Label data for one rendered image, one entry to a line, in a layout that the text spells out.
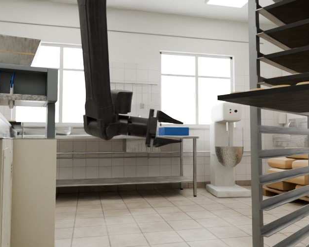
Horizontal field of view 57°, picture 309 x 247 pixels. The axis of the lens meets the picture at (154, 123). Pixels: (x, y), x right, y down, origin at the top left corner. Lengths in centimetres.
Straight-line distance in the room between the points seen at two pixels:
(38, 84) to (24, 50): 17
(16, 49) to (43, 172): 60
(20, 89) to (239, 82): 443
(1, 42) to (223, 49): 440
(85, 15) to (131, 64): 418
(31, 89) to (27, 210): 58
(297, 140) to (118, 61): 323
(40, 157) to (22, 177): 12
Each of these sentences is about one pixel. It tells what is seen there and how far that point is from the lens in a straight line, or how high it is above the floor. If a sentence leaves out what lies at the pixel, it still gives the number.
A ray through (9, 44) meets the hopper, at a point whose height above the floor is 128.
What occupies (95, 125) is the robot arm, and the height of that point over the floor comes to 87.
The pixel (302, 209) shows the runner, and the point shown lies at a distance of 150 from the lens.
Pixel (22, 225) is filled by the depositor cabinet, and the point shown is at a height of 44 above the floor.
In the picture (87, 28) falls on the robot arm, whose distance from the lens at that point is 70.
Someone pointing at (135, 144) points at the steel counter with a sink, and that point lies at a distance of 409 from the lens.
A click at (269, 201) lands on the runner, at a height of 61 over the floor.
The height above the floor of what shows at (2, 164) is 77.
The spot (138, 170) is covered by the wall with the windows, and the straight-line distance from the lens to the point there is 475.
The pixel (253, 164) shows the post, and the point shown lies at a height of 74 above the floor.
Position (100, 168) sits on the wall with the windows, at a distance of 468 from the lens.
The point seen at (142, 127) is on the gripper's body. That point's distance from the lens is 79.
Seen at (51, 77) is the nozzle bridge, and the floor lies 114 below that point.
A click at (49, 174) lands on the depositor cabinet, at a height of 67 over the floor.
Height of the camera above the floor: 84
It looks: 3 degrees up
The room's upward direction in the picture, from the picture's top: straight up
